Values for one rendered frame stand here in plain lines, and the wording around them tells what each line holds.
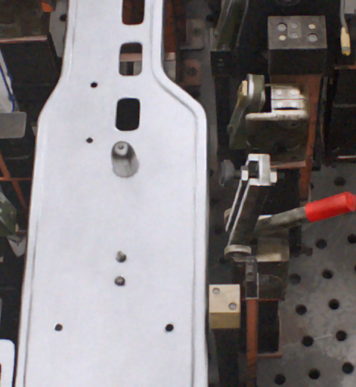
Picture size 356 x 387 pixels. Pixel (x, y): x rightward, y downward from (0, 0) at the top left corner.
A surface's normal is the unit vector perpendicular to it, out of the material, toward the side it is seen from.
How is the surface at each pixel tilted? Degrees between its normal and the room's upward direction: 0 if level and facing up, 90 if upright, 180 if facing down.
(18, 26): 90
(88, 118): 0
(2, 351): 0
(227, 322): 90
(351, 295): 0
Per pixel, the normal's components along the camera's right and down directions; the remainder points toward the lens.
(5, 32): -0.02, 0.88
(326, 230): -0.07, -0.47
